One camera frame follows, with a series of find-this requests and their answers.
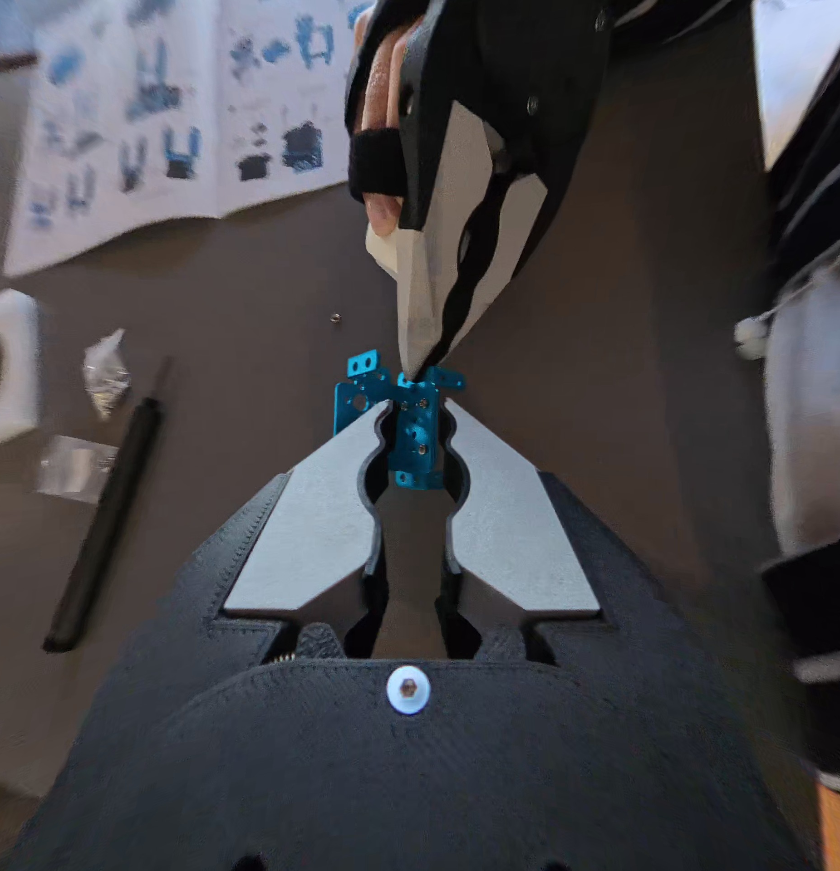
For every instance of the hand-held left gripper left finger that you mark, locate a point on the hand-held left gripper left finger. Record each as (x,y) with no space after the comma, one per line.
(311,531)

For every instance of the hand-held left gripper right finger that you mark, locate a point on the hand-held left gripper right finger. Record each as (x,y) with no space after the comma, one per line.
(522,537)

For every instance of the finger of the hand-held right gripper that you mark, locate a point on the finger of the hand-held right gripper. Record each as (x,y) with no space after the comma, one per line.
(512,238)
(440,238)

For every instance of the blue metal bracket assembly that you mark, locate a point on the blue metal bracket assembly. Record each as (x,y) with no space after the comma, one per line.
(357,401)

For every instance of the dark grey desk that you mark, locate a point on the dark grey desk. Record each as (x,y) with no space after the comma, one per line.
(256,326)

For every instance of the person's right hand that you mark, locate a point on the person's right hand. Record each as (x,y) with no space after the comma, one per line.
(386,88)

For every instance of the black electric screwdriver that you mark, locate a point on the black electric screwdriver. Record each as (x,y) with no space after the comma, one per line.
(113,490)

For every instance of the flat clear bag of screws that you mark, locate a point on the flat clear bag of screws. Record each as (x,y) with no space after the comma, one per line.
(76,468)

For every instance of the white instruction manual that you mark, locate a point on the white instruction manual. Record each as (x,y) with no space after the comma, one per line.
(209,136)

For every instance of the crumpled clear bag of screws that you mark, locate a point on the crumpled clear bag of screws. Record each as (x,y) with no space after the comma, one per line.
(105,374)

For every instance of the black striped jacket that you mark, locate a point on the black striped jacket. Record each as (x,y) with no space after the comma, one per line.
(821,204)

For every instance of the white garment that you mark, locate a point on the white garment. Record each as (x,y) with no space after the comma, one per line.
(814,422)

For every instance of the white foam block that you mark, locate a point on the white foam block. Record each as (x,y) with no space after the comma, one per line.
(21,340)

